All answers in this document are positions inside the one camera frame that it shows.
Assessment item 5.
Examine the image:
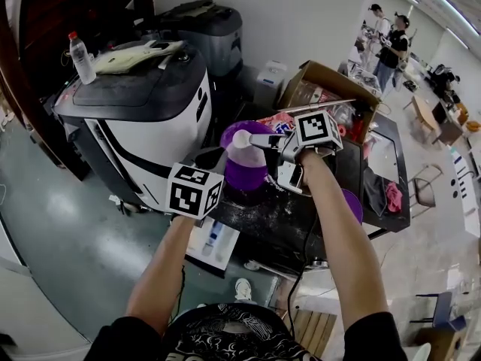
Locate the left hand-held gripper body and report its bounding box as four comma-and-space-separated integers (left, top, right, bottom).
165, 162, 225, 228

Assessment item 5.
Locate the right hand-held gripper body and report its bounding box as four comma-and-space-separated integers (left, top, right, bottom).
277, 111, 345, 195

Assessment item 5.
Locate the white plastic spoon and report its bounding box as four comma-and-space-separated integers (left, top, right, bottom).
231, 129, 253, 149

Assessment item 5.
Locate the white box with blue bottle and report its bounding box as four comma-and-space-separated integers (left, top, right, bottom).
183, 216, 241, 278

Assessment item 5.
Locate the person's left forearm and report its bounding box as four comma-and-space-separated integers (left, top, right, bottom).
126, 214, 195, 334

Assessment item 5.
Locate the person's right forearm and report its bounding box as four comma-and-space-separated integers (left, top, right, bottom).
300, 148, 390, 334

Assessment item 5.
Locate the pink and white flour bag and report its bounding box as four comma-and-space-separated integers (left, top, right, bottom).
257, 111, 301, 135

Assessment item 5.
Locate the purple plastic bucket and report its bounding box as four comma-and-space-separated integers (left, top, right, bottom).
220, 120, 275, 193

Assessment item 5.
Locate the thin metal rod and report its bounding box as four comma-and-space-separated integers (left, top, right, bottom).
277, 98, 357, 112

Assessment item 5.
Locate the red plastic item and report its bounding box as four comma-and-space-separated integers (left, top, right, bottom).
336, 118, 364, 142

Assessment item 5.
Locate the large white and black machine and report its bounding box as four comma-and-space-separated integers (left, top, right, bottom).
52, 45, 213, 214

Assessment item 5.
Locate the open cardboard box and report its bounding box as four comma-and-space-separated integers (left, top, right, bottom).
277, 60, 381, 144

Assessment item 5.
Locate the white plastic container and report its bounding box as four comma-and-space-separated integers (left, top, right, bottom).
255, 60, 289, 107

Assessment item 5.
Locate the black work table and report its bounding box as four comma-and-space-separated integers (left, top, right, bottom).
180, 99, 373, 278

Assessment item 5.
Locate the black framed table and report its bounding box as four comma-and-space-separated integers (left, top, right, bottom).
352, 109, 411, 240

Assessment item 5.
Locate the black cloth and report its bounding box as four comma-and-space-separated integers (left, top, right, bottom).
362, 165, 390, 217

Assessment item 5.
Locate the purple round lid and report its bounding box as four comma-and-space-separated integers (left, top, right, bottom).
340, 188, 365, 227

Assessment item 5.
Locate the pink cloth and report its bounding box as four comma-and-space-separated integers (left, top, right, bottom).
385, 180, 404, 214

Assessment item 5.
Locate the small wooden table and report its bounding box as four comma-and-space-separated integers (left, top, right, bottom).
404, 95, 440, 135

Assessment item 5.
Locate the person's right shoe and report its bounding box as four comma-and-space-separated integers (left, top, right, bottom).
234, 278, 253, 303

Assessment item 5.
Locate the dark grey machine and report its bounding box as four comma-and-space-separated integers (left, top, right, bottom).
157, 0, 244, 77

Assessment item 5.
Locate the white flat panel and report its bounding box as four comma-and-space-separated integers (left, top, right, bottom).
92, 39, 185, 75

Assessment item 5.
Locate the clear bottle with red cap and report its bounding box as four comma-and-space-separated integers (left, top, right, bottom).
68, 31, 97, 86

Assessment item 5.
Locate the person's black printed shirt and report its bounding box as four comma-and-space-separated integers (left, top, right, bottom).
84, 302, 409, 361

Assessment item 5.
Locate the white board with black marks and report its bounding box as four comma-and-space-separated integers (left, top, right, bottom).
446, 144, 481, 238

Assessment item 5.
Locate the long ceiling light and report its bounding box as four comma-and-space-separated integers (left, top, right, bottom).
430, 0, 481, 37
445, 26, 470, 50

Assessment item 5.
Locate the wooden slatted pallet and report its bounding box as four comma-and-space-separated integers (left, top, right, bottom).
280, 308, 339, 359

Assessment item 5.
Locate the dark blue chair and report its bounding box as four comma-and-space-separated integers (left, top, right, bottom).
409, 291, 467, 332

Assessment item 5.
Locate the brown wooden box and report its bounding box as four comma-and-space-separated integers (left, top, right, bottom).
413, 327, 467, 361

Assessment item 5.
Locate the thin black cable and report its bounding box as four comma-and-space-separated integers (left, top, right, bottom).
175, 264, 188, 317

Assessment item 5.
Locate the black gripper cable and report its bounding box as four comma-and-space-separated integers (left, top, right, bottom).
287, 216, 320, 338

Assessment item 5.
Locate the metal frame chair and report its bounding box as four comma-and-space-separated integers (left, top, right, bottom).
407, 163, 446, 220

